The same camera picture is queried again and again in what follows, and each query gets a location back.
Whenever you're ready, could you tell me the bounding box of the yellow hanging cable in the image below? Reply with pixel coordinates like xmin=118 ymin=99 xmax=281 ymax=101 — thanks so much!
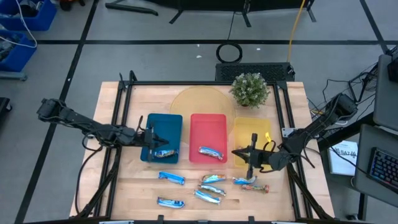
xmin=287 ymin=0 xmax=307 ymax=62

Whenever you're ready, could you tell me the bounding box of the black room divider panel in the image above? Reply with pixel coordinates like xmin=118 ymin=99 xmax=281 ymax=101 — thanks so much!
xmin=146 ymin=0 xmax=317 ymax=28

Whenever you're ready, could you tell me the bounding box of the grey desk with keyboard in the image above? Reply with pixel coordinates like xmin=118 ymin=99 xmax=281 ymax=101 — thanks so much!
xmin=353 ymin=124 xmax=398 ymax=208

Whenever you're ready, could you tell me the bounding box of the black metal table frame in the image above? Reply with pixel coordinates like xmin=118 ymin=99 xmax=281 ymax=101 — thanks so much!
xmin=74 ymin=70 xmax=335 ymax=223

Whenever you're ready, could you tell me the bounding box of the white cable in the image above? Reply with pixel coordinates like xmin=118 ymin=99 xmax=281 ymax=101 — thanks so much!
xmin=0 ymin=0 xmax=38 ymax=49

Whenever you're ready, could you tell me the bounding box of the black bar on floor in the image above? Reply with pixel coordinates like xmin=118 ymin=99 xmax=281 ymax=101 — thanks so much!
xmin=104 ymin=2 xmax=159 ymax=17

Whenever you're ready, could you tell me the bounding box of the round yellow placemat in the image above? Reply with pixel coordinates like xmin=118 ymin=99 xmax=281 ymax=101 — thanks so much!
xmin=169 ymin=86 xmax=236 ymax=146

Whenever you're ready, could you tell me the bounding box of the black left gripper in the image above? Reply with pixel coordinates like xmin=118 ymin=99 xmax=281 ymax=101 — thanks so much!
xmin=136 ymin=121 xmax=170 ymax=162

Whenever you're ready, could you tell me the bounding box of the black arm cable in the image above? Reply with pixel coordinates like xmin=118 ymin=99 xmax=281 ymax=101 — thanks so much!
xmin=74 ymin=136 xmax=105 ymax=215

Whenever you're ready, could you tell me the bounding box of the yellow plastic bin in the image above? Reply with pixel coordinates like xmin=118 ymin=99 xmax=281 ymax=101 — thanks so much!
xmin=233 ymin=116 xmax=273 ymax=169

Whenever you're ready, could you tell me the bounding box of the blue storage crate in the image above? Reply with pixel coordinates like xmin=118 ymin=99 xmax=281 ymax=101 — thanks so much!
xmin=0 ymin=0 xmax=57 ymax=32
xmin=0 ymin=30 xmax=37 ymax=73

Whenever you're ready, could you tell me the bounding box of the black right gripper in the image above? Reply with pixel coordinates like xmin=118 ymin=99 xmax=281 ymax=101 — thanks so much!
xmin=231 ymin=133 xmax=274 ymax=179

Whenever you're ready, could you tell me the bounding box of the black perforated computer case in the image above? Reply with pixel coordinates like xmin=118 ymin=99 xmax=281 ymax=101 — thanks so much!
xmin=215 ymin=62 xmax=295 ymax=82

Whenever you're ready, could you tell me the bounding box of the small green potted plant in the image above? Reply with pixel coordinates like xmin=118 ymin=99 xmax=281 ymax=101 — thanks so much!
xmin=229 ymin=72 xmax=271 ymax=109

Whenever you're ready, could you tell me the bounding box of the coiled black cable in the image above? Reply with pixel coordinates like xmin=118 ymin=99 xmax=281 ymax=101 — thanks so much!
xmin=216 ymin=42 xmax=243 ymax=64

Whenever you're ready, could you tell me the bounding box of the black object at floor edge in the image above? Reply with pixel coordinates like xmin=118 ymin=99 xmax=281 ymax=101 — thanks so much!
xmin=0 ymin=97 xmax=12 ymax=115

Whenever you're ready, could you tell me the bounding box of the blue plastic bin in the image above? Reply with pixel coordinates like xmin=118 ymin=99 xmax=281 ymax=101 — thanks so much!
xmin=140 ymin=113 xmax=183 ymax=165

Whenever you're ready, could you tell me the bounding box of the orange green Chewy granola bar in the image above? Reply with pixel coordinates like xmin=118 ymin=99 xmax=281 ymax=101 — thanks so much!
xmin=198 ymin=146 xmax=224 ymax=161
xmin=241 ymin=184 xmax=270 ymax=194

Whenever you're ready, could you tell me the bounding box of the red plastic bin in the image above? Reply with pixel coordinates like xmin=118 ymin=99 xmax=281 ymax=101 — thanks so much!
xmin=188 ymin=113 xmax=228 ymax=165

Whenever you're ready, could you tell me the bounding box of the backlit black keyboard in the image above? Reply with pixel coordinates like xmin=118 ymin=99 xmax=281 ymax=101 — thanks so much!
xmin=368 ymin=147 xmax=398 ymax=194

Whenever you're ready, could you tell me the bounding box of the white printed paper sign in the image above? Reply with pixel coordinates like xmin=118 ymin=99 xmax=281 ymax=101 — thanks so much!
xmin=328 ymin=140 xmax=359 ymax=177

